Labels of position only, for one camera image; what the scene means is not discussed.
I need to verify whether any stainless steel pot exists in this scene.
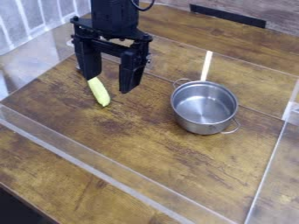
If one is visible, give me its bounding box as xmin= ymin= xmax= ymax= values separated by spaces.
xmin=171 ymin=78 xmax=241 ymax=135

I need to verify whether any black wall strip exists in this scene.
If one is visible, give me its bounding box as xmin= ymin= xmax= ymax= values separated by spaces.
xmin=190 ymin=3 xmax=267 ymax=28

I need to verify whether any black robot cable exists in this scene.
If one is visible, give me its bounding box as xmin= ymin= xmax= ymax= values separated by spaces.
xmin=130 ymin=0 xmax=157 ymax=12

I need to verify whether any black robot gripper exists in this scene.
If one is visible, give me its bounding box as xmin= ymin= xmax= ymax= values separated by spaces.
xmin=70 ymin=0 xmax=154 ymax=94

